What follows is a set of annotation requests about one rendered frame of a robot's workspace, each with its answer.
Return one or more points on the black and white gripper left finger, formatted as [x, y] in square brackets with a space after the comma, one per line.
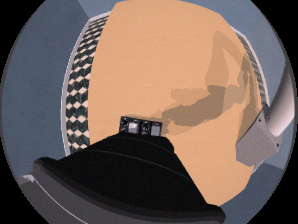
[136, 126]

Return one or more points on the black knob box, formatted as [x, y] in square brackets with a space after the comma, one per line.
[146, 124]

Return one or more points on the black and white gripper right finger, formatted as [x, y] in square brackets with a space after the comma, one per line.
[154, 130]

